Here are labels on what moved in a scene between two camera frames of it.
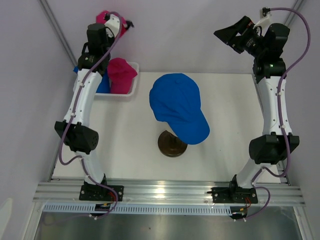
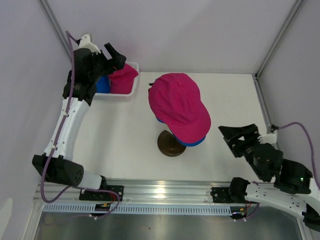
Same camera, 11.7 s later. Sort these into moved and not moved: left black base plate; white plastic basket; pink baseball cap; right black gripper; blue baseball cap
Moved: pink baseball cap; right black gripper; blue baseball cap
Not moved: left black base plate; white plastic basket
